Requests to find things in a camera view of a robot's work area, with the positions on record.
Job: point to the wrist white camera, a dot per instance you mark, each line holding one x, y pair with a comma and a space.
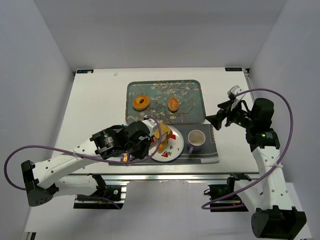
151, 124
235, 96

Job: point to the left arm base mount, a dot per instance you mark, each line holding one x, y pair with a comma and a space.
113, 198

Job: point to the brown bread slice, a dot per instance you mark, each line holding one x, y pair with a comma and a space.
166, 132

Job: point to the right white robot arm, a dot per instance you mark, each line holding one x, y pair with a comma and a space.
274, 215

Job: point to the small round glazed bun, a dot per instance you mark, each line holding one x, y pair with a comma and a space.
173, 104

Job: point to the striped yellow croissant roll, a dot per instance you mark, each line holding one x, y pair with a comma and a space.
162, 146

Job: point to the left blue table label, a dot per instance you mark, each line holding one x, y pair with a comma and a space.
84, 71

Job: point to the aluminium table edge rail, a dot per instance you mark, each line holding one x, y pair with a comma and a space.
165, 177

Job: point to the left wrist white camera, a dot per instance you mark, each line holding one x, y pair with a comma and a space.
151, 124

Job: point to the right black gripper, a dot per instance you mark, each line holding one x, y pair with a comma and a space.
224, 116

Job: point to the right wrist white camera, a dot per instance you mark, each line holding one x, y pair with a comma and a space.
235, 96

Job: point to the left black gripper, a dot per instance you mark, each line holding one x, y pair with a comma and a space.
144, 146

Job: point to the blue table label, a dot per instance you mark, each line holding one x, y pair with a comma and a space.
233, 69
84, 71

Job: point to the grey striped placemat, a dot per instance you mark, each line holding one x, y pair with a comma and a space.
206, 155

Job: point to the orange glazed donut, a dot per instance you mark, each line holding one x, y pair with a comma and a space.
141, 103

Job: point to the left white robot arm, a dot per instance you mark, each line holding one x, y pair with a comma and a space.
52, 178

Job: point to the right blue table label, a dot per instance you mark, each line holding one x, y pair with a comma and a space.
233, 69

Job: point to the floral teal serving tray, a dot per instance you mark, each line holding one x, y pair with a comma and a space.
188, 92

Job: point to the lavender ceramic mug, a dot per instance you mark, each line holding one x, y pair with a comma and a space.
195, 141

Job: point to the white strawberry pattern plate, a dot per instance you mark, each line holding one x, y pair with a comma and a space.
173, 149

